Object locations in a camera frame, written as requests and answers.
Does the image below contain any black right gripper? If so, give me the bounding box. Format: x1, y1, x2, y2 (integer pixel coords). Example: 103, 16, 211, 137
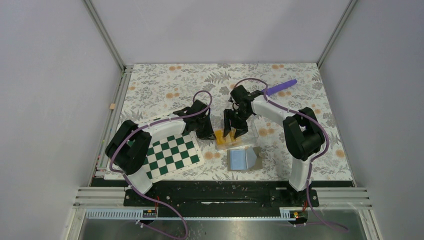
223, 108, 252, 139

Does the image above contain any gold VIP card stack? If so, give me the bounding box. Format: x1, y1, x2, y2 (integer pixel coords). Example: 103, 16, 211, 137
225, 129, 242, 147

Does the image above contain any clear acrylic card box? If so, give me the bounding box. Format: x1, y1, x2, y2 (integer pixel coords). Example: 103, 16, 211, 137
211, 115, 260, 151

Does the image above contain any grey card holder wallet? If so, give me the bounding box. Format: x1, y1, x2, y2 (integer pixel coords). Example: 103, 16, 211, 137
227, 146, 264, 172

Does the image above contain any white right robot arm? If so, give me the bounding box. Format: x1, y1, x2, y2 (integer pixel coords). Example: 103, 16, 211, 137
222, 85, 328, 206

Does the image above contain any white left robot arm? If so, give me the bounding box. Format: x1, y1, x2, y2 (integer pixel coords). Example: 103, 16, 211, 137
105, 100, 213, 206

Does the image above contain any floral patterned table mat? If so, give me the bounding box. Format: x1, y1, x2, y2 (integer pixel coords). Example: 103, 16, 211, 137
119, 63, 353, 181

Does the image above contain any green white chessboard mat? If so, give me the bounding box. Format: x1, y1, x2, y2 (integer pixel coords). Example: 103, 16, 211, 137
142, 120, 205, 183

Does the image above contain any purple cylindrical tool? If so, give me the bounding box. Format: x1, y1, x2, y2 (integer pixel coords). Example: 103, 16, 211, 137
262, 79, 298, 96

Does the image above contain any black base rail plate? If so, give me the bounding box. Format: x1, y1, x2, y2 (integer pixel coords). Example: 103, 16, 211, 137
91, 178, 355, 220

